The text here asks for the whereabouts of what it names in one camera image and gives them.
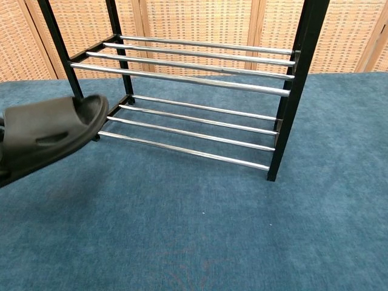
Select black shoe rack chrome bars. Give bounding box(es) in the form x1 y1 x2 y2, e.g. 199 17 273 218
36 0 330 182

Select blue carpet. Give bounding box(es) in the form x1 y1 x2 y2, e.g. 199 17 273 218
0 71 388 291

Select black rubber slipper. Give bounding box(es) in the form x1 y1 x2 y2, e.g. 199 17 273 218
0 94 110 188

